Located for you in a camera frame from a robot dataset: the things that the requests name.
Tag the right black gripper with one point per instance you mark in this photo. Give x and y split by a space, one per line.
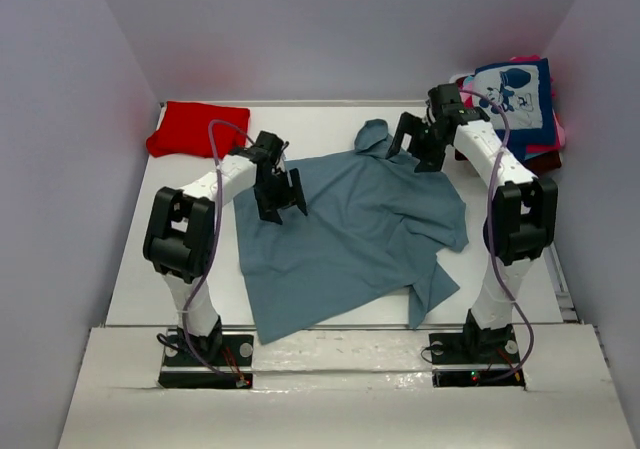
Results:
409 123

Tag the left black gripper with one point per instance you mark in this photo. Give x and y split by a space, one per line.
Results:
267 208

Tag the grey-blue t-shirt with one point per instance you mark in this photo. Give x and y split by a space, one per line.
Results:
372 225

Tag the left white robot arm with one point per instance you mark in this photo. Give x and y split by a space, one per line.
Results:
183 231

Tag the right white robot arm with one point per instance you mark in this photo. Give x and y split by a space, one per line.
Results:
520 221

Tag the pink folded t-shirt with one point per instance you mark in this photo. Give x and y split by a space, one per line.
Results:
557 134

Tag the navy cartoon mouse t-shirt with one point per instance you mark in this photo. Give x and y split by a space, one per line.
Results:
525 104

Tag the folded red t-shirt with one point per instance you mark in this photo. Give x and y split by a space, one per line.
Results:
184 130

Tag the dark maroon folded t-shirt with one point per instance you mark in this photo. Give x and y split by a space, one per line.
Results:
539 159

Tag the white foam front board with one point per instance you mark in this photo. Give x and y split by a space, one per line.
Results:
333 389

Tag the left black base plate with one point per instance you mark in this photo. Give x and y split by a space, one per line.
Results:
229 369

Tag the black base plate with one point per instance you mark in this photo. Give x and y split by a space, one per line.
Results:
229 369
453 367

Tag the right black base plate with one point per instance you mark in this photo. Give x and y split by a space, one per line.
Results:
453 367

